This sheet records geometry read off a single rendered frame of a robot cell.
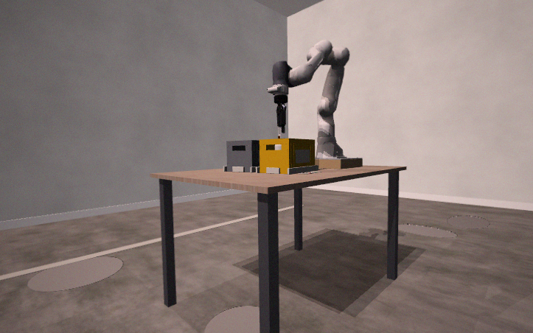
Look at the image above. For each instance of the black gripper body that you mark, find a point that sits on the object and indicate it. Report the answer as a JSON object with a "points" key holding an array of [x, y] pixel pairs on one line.
{"points": [[280, 99]]}

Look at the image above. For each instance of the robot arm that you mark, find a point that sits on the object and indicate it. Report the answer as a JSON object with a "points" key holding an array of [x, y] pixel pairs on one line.
{"points": [[284, 76]]}

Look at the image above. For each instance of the yellow crate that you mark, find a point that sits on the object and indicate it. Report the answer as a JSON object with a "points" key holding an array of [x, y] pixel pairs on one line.
{"points": [[294, 153]]}

